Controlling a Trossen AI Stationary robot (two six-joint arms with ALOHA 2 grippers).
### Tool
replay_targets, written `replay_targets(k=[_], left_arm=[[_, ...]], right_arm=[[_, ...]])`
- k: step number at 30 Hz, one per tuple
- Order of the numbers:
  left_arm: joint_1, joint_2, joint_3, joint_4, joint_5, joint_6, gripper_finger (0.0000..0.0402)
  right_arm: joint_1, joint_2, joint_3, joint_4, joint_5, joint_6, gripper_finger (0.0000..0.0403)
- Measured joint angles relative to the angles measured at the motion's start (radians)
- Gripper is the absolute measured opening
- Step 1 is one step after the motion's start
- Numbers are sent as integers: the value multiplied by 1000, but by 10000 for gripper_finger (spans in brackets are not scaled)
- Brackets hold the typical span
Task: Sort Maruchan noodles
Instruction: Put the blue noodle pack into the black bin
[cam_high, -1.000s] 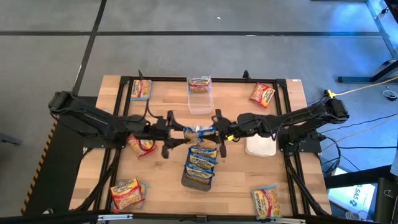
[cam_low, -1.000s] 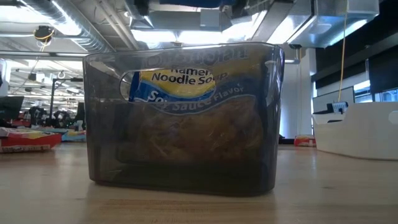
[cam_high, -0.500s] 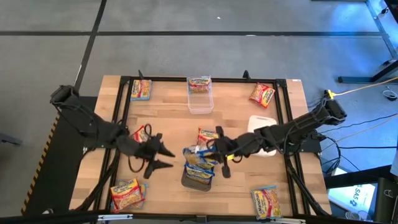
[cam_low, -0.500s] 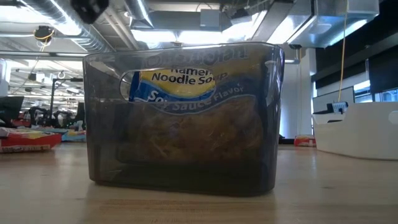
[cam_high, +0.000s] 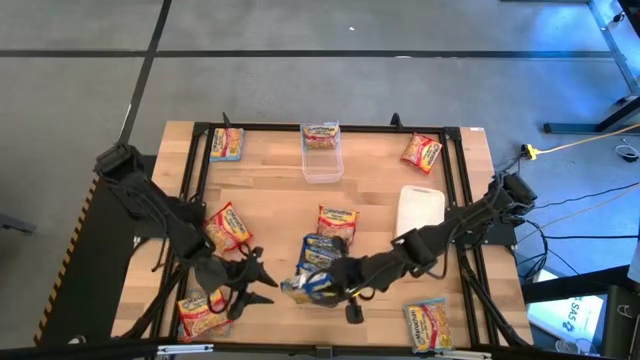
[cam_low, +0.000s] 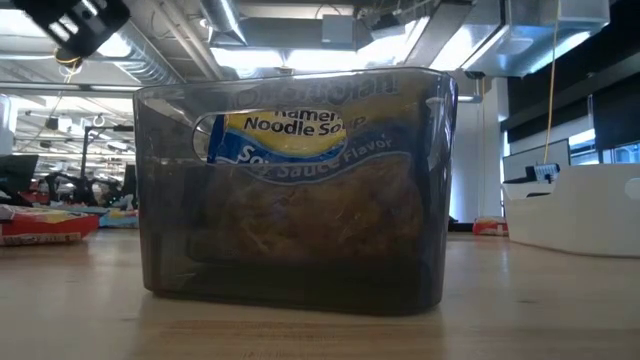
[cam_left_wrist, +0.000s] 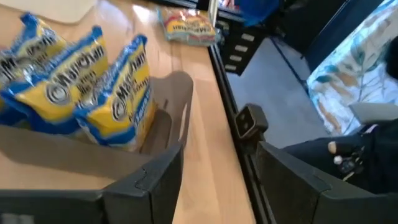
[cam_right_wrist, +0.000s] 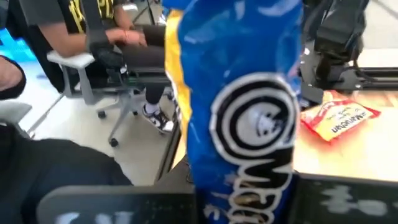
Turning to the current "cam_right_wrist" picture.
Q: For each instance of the person's hand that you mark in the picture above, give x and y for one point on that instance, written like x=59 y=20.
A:
x=132 y=37

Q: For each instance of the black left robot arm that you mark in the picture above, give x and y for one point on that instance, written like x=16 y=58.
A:
x=339 y=31

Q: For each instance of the red Maruchan ramen pack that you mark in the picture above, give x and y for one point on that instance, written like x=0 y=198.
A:
x=339 y=121

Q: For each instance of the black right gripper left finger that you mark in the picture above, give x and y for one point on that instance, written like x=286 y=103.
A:
x=124 y=205

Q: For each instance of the white grey office chair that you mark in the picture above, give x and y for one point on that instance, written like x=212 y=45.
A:
x=79 y=60

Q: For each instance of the blue Maruchan ramen pack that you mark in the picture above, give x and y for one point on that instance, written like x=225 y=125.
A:
x=236 y=93

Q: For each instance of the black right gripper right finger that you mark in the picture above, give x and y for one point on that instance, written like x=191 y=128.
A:
x=348 y=202

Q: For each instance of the person's shoe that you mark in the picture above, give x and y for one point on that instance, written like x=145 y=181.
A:
x=160 y=121

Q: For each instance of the person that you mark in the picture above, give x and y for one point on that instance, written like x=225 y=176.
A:
x=46 y=168
x=74 y=40

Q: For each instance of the grey chair armrest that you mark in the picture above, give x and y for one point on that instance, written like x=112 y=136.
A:
x=12 y=112

